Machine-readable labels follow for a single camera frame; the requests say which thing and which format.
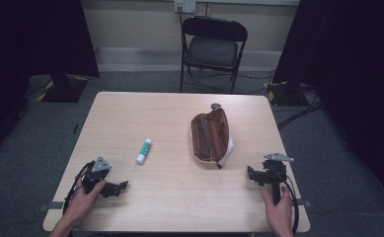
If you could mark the person's left hand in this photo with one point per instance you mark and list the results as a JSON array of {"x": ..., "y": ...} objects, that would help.
[{"x": 82, "y": 200}]

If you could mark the person's right hand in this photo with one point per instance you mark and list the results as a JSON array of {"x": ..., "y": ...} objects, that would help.
[{"x": 278, "y": 215}]

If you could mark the white and green glue stick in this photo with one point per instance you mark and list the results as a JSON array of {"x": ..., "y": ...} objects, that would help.
[{"x": 144, "y": 151}]

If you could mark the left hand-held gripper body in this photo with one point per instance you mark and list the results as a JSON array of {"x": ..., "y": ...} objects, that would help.
[{"x": 95, "y": 171}]

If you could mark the brown pencil case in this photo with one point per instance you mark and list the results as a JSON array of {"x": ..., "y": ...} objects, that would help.
[{"x": 211, "y": 136}]

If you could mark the black folding chair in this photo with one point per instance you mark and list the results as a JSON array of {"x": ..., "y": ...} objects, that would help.
[{"x": 212, "y": 49}]

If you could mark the black curtain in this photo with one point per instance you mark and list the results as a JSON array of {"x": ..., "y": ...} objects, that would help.
[
  {"x": 350, "y": 65},
  {"x": 31, "y": 42}
]

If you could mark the white wall outlet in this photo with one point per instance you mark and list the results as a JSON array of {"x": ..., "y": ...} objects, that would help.
[{"x": 185, "y": 5}]

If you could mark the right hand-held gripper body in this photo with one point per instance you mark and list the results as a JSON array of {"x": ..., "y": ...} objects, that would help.
[{"x": 275, "y": 171}]

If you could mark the black stand base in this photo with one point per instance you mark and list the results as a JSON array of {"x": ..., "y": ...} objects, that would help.
[
  {"x": 62, "y": 88},
  {"x": 286, "y": 94}
]

